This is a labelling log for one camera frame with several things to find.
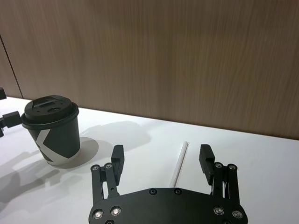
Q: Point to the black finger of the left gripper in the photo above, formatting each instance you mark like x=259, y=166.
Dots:
x=2, y=93
x=12, y=119

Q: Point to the white paper-wrapped straw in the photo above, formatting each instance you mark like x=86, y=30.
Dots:
x=181, y=161

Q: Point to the black plastic cup lid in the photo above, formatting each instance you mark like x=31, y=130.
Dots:
x=50, y=112

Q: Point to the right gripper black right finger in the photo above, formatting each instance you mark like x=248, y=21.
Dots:
x=230, y=184

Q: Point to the black paper cup white mark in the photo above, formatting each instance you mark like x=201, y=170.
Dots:
x=63, y=140

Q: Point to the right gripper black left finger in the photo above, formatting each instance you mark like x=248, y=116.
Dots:
x=109, y=179

